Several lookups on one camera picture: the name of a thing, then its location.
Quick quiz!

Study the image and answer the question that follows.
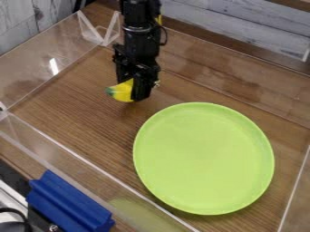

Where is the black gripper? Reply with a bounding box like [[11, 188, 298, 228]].
[[112, 26, 162, 102]]

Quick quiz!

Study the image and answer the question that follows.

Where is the yellow toy banana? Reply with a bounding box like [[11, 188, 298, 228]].
[[106, 79, 134, 102]]

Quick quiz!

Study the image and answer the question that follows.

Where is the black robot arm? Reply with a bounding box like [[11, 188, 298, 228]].
[[107, 0, 167, 102]]

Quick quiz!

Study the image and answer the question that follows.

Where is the green round plate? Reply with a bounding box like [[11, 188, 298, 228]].
[[134, 102, 275, 216]]

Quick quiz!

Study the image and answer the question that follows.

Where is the yellow labelled tin can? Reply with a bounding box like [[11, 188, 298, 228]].
[[155, 14, 162, 25]]

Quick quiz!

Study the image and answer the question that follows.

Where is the clear acrylic front barrier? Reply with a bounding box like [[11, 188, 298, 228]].
[[0, 102, 199, 232]]

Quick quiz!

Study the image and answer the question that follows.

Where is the blue plastic clamp block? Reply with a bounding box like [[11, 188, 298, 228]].
[[27, 170, 115, 232]]

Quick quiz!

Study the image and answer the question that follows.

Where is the clear acrylic corner bracket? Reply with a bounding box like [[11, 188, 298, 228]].
[[76, 11, 122, 47]]

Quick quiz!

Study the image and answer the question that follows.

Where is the black cable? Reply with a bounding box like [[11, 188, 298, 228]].
[[0, 208, 33, 232]]

